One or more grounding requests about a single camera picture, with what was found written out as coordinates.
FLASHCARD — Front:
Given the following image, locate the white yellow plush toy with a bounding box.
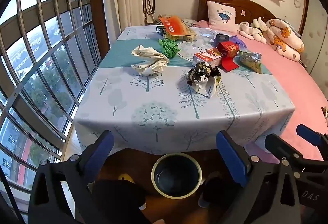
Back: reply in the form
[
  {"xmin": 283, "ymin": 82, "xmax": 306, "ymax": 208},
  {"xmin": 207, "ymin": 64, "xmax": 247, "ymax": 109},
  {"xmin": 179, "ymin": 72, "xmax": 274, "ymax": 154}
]
[{"xmin": 250, "ymin": 17, "xmax": 268, "ymax": 44}]

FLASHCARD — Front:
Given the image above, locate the orange bear print cushion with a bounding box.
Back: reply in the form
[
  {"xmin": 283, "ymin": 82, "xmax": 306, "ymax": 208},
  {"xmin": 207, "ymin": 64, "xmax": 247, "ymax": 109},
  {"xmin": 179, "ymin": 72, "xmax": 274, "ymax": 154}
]
[{"xmin": 265, "ymin": 18, "xmax": 305, "ymax": 63}]

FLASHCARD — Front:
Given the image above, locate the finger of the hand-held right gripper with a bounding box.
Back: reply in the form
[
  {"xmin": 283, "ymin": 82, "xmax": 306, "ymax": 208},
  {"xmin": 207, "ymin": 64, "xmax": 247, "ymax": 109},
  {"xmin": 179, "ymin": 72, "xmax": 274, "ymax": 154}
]
[
  {"xmin": 265, "ymin": 134, "xmax": 304, "ymax": 164},
  {"xmin": 296, "ymin": 124, "xmax": 328, "ymax": 154}
]

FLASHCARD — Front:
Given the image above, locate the pink embroidered pillow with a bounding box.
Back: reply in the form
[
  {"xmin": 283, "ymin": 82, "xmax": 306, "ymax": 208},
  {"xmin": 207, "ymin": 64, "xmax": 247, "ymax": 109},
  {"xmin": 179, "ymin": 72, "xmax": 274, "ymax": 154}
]
[{"xmin": 206, "ymin": 1, "xmax": 237, "ymax": 30}]

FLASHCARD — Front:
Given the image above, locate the green foil snack packet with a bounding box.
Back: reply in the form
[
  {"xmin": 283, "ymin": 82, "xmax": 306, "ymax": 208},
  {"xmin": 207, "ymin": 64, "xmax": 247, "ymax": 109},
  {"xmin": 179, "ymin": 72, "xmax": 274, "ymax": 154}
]
[{"xmin": 239, "ymin": 50, "xmax": 262, "ymax": 74}]

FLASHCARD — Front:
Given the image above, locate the wooden headboard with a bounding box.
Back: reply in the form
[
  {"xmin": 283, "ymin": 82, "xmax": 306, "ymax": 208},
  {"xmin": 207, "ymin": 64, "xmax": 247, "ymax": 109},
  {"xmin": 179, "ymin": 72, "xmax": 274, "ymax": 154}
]
[{"xmin": 197, "ymin": 0, "xmax": 305, "ymax": 35}]

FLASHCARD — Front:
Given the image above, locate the metal window grille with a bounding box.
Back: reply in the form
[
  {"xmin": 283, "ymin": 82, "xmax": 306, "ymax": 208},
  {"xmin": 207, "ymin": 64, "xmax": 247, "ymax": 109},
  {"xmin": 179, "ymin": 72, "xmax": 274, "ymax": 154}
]
[{"xmin": 0, "ymin": 0, "xmax": 110, "ymax": 214}]

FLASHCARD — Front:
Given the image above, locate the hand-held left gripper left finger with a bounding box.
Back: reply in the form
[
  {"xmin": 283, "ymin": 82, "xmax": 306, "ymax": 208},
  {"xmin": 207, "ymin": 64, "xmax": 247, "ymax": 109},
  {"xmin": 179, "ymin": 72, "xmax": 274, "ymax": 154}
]
[{"xmin": 28, "ymin": 130, "xmax": 114, "ymax": 224}]

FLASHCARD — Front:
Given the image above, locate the orange snack packet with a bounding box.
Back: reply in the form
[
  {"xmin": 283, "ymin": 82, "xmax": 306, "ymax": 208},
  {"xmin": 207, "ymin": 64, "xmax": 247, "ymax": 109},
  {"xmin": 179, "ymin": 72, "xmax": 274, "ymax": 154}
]
[{"xmin": 158, "ymin": 15, "xmax": 196, "ymax": 36}]

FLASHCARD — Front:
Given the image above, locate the black gold wrapper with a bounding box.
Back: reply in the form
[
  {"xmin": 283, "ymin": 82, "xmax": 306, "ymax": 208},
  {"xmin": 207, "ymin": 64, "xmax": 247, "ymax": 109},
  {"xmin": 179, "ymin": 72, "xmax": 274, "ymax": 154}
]
[{"xmin": 187, "ymin": 62, "xmax": 222, "ymax": 98}]

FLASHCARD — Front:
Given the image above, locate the purple plastic bag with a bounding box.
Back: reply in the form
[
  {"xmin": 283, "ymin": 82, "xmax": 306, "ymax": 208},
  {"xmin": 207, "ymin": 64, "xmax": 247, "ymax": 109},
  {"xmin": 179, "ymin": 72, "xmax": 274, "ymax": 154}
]
[{"xmin": 231, "ymin": 36, "xmax": 248, "ymax": 50}]

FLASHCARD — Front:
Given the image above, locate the green paper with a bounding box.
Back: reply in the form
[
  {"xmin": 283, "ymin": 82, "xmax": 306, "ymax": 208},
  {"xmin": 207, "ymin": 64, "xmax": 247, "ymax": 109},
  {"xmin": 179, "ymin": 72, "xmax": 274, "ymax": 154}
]
[{"xmin": 158, "ymin": 38, "xmax": 181, "ymax": 58}]

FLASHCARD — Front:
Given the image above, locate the pink blanket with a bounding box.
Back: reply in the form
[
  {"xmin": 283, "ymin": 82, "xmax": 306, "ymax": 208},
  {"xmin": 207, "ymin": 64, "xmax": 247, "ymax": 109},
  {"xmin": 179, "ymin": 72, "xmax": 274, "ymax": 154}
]
[{"xmin": 192, "ymin": 20, "xmax": 328, "ymax": 163}]

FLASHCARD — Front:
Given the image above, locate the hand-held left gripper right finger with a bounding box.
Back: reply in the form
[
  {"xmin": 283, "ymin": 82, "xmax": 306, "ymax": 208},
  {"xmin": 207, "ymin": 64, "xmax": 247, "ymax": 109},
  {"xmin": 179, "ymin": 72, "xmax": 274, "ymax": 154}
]
[{"xmin": 216, "ymin": 130, "xmax": 301, "ymax": 224}]

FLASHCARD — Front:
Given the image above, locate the white paper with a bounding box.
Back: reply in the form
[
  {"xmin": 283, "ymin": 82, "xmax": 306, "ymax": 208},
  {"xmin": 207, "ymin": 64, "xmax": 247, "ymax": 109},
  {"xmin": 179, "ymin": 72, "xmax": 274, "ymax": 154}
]
[{"xmin": 131, "ymin": 45, "xmax": 170, "ymax": 76}]

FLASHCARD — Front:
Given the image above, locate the dark blue small box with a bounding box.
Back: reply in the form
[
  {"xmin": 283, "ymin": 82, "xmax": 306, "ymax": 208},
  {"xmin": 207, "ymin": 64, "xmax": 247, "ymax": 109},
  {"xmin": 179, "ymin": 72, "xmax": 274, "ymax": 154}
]
[{"xmin": 215, "ymin": 34, "xmax": 230, "ymax": 44}]

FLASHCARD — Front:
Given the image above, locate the black slipper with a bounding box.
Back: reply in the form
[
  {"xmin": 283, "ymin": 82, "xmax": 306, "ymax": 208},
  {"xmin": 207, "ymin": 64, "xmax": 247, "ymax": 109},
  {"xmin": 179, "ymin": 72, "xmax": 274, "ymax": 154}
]
[
  {"xmin": 93, "ymin": 179, "xmax": 147, "ymax": 224},
  {"xmin": 198, "ymin": 171, "xmax": 246, "ymax": 208}
]

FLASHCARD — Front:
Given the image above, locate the red paper envelope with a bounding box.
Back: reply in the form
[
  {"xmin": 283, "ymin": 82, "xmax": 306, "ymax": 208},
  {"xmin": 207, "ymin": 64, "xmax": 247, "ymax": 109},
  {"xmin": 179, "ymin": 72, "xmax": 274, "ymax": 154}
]
[{"xmin": 218, "ymin": 42, "xmax": 241, "ymax": 71}]

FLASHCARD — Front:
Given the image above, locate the tree printed tablecloth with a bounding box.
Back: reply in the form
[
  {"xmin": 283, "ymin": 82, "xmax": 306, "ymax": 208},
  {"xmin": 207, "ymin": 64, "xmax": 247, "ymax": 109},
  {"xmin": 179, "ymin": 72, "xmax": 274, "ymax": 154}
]
[{"xmin": 73, "ymin": 25, "xmax": 295, "ymax": 155}]

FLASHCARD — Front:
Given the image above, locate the dark trash bin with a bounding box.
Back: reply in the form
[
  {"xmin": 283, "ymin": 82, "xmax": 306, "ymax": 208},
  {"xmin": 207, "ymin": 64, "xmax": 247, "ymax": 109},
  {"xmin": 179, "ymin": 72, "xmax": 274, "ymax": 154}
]
[{"xmin": 151, "ymin": 153, "xmax": 202, "ymax": 199}]

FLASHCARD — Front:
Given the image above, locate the small yellow object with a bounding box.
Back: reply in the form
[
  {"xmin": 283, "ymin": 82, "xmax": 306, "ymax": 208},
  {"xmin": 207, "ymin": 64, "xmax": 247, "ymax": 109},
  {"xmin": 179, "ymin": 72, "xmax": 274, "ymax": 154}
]
[{"xmin": 118, "ymin": 174, "xmax": 135, "ymax": 183}]

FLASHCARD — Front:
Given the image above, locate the red white carton box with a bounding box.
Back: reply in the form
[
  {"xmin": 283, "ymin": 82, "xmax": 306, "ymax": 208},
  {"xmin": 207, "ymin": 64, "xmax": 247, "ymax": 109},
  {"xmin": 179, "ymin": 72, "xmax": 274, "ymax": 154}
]
[{"xmin": 193, "ymin": 48, "xmax": 226, "ymax": 67}]

